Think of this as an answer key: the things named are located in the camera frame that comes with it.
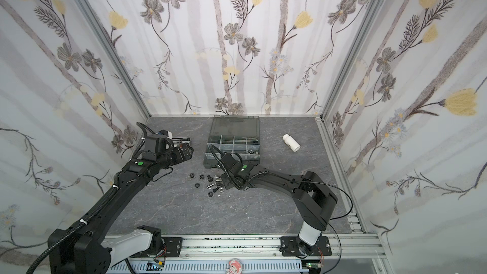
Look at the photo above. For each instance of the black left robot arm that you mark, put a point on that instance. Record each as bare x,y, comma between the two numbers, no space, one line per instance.
79,249

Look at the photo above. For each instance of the green compartment organizer box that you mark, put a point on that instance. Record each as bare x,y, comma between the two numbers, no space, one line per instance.
234,133

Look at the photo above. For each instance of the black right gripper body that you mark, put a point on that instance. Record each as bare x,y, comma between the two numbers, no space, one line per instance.
222,158

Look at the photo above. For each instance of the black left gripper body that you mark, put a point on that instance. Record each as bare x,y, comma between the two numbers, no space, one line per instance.
177,156

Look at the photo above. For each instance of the white plastic bottle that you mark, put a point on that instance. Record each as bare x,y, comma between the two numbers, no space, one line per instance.
291,143

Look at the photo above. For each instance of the pink cartoon figure sticker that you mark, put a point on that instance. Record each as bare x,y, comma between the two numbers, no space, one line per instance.
235,267

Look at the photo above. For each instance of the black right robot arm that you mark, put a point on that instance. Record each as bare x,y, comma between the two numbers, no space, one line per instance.
312,197

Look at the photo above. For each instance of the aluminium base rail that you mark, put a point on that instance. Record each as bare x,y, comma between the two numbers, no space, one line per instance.
342,253

